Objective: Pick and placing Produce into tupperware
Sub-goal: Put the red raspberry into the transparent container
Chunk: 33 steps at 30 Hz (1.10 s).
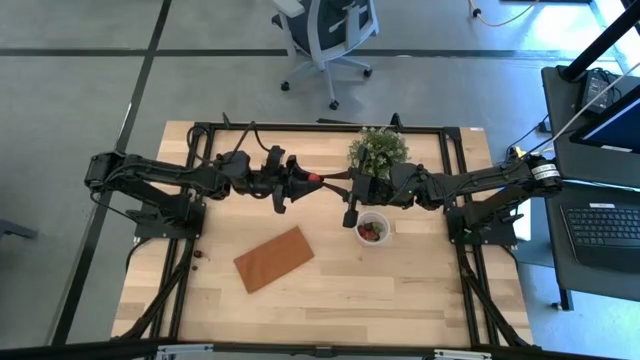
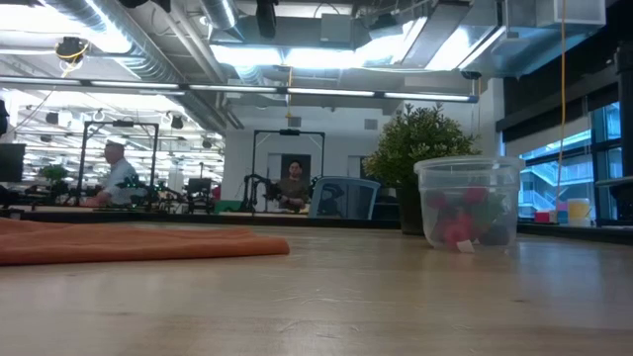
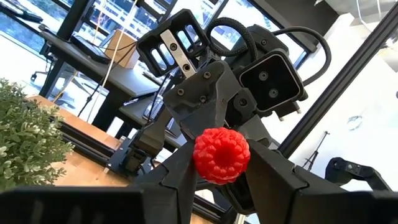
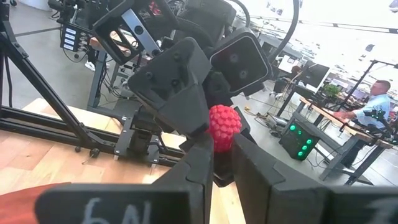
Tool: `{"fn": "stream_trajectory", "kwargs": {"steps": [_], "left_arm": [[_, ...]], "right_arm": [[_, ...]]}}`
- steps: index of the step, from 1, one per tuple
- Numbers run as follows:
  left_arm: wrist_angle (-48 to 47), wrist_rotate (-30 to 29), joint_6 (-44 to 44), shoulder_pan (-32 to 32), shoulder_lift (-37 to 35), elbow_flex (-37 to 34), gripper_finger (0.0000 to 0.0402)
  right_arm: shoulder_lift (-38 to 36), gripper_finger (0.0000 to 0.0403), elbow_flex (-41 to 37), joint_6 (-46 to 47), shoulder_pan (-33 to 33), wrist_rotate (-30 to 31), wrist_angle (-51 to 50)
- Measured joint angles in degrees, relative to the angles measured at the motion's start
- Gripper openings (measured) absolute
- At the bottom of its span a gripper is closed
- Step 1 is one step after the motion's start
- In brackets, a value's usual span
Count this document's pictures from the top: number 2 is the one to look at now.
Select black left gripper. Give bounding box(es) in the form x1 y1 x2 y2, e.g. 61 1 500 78
255 0 278 40

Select clear plastic tupperware container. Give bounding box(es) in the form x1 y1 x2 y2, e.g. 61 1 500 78
412 155 526 254

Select orange cloth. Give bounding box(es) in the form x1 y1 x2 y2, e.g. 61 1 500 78
0 216 292 267

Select red strawberry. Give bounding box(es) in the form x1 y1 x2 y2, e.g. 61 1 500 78
441 215 479 249
463 186 490 207

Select large blackberry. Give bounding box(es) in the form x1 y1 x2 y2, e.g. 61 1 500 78
478 224 511 248

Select long ceiling light bar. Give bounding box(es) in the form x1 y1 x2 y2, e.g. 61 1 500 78
0 75 480 104

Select person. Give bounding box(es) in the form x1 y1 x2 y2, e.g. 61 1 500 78
82 139 140 209
275 158 312 212

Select green potted plant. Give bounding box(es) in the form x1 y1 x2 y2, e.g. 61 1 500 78
363 102 482 236

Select grey office chair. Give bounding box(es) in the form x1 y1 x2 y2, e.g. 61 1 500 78
308 175 382 221

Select small green plant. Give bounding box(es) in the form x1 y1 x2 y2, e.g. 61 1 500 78
39 164 69 199

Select black computer monitor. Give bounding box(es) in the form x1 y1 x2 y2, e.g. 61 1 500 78
0 142 27 183

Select yellow white cup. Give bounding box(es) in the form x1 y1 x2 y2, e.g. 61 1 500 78
567 197 592 227

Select black metal rig frame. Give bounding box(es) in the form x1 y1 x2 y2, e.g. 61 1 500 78
78 120 160 207
251 129 327 214

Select black yellow cable reel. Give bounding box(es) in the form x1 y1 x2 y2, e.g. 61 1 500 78
53 36 90 65

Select black vertical post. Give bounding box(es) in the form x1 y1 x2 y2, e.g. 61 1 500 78
614 42 633 224

